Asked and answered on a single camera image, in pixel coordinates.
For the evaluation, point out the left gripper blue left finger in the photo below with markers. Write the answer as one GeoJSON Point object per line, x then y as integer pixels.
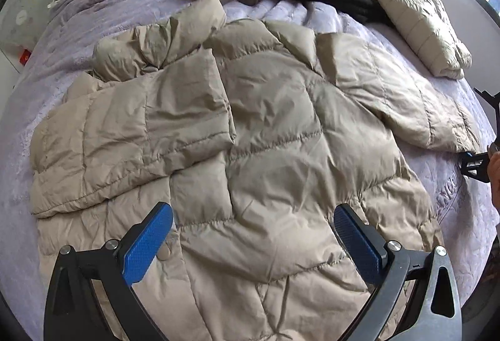
{"type": "Point", "coordinates": [73, 311]}

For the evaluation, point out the white electric fan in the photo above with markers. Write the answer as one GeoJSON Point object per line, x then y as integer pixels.
{"type": "Point", "coordinates": [24, 23]}

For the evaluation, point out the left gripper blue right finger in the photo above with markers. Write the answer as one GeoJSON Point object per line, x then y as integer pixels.
{"type": "Point", "coordinates": [433, 308]}

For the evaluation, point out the beige puffer down jacket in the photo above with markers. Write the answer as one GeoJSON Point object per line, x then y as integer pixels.
{"type": "Point", "coordinates": [253, 131]}

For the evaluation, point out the person's right hand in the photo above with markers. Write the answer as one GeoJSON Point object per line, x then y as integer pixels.
{"type": "Point", "coordinates": [493, 171]}

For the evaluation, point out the small red box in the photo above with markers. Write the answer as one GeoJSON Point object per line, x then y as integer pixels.
{"type": "Point", "coordinates": [24, 57]}

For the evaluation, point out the folded beige quilted garment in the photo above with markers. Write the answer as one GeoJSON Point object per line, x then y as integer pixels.
{"type": "Point", "coordinates": [426, 28]}

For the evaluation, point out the lavender plush bed blanket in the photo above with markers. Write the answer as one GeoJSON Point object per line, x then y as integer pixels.
{"type": "Point", "coordinates": [465, 212]}

